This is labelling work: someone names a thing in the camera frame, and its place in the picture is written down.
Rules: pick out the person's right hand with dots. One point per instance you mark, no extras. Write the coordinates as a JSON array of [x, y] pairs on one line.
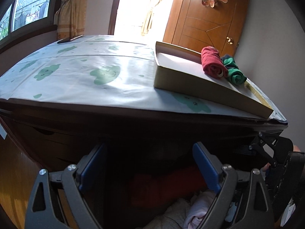
[[295, 149]]

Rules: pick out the beige window curtain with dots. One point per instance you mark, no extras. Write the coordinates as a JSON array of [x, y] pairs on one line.
[[70, 18]]

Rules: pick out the pink underwear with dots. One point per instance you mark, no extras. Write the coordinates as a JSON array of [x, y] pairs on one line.
[[199, 209]]

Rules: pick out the brass door knob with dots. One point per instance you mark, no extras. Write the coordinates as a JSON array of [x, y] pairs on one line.
[[230, 41]]

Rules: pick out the dark red underwear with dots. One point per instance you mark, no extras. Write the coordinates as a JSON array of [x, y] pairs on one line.
[[212, 63]]

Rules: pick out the shallow beige cardboard box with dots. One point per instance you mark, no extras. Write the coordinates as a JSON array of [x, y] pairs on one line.
[[180, 70]]

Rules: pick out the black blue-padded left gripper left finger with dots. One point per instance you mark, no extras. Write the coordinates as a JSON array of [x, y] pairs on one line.
[[56, 199]]

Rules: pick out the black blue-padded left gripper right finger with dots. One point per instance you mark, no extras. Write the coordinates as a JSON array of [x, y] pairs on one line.
[[242, 199]]

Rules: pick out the wooden door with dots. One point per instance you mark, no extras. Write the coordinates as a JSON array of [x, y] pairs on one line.
[[194, 26]]

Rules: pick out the black remote control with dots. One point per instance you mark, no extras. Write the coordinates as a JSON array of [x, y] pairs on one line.
[[69, 39]]

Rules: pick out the dark-framed window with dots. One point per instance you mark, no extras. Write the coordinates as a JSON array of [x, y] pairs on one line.
[[25, 19]]

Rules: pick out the white grey underwear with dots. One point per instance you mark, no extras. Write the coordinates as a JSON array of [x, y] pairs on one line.
[[173, 217]]

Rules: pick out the green navy underwear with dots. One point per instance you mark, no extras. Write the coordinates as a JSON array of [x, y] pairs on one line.
[[235, 75]]

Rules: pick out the white green-cloud tablecloth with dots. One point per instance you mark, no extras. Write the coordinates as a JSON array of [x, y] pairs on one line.
[[104, 74]]

